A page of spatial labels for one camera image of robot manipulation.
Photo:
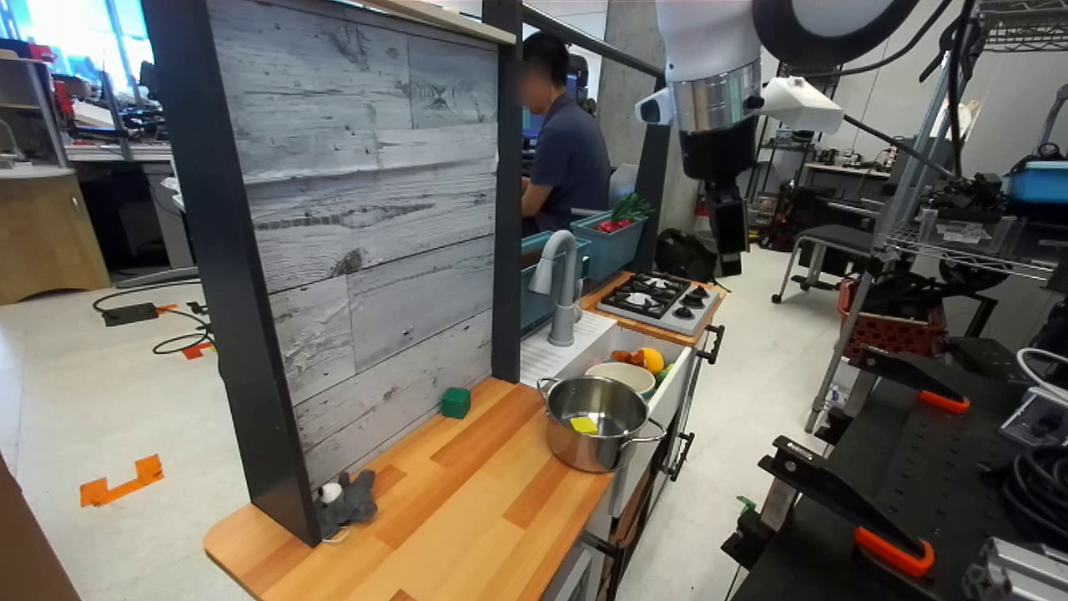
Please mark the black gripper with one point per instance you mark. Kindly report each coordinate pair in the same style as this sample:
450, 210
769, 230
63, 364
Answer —
723, 159

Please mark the stainless steel pot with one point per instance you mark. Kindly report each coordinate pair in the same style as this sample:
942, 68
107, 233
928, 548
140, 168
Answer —
584, 451

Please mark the small yellow toy in pot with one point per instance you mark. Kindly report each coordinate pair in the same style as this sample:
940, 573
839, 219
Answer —
584, 425

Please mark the grey toy stove top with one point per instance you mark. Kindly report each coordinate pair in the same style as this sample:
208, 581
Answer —
654, 302

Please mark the green leafy toy plant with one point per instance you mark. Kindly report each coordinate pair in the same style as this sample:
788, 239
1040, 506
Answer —
630, 208

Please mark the yellow toy lemon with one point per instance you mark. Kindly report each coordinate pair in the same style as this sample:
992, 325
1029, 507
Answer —
651, 359

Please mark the orange red toy vegetable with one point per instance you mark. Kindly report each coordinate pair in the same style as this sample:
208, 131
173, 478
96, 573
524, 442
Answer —
624, 359

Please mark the grey toy kitchen faucet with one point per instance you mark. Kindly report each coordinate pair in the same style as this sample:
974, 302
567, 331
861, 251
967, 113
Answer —
562, 289

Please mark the white plate in sink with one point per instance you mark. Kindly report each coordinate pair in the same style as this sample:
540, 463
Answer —
623, 375

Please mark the seated person in dark shirt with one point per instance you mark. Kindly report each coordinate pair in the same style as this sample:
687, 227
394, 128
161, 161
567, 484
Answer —
567, 153

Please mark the aluminium stand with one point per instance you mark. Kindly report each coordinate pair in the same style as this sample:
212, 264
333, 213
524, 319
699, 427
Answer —
905, 188

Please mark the red and black crate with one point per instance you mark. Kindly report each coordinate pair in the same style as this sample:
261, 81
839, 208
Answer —
888, 327

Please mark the white toy kitchen sink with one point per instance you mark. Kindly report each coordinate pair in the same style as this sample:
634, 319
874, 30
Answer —
555, 354

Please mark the blue container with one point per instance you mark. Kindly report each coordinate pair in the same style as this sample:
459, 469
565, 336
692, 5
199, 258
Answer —
1040, 177

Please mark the small green cube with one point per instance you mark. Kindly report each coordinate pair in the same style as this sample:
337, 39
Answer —
456, 403

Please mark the black work bench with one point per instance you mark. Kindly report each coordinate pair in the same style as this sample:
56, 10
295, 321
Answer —
945, 487

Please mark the wooden shelf board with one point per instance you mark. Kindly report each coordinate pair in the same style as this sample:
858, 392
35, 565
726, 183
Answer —
445, 19

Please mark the grey wood pattern back panel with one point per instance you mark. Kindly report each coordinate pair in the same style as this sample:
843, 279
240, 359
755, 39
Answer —
353, 222

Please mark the black power brick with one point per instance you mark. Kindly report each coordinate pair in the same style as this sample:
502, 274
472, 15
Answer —
130, 316

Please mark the orange floor tape marker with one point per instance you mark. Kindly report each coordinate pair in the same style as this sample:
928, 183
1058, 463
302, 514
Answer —
120, 484

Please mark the brown wooden desk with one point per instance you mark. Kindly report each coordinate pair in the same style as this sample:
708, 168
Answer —
44, 233

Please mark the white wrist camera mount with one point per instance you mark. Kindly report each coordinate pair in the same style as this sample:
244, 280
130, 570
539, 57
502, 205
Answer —
796, 102

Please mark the black toy kitchen frame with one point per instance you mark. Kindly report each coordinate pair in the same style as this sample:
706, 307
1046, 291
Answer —
228, 279

